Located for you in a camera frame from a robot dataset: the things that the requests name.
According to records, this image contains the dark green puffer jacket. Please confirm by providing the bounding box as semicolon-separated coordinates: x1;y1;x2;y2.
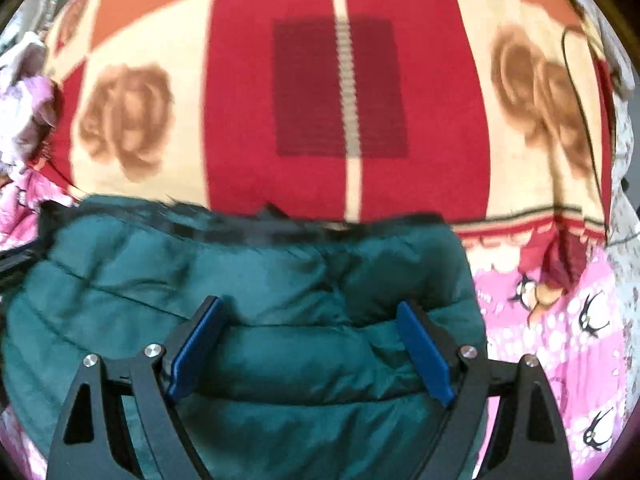
1;196;486;479

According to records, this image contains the pink penguin fleece blanket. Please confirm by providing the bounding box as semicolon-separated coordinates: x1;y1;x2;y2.
0;159;640;480

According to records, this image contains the white lilac floral sheet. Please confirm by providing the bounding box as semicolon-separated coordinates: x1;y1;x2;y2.
1;32;58;181

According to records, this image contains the red cream rose blanket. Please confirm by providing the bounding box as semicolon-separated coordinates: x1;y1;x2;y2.
29;0;618;248

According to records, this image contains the thin black cable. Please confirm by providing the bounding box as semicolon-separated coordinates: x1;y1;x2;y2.
560;24;614;248

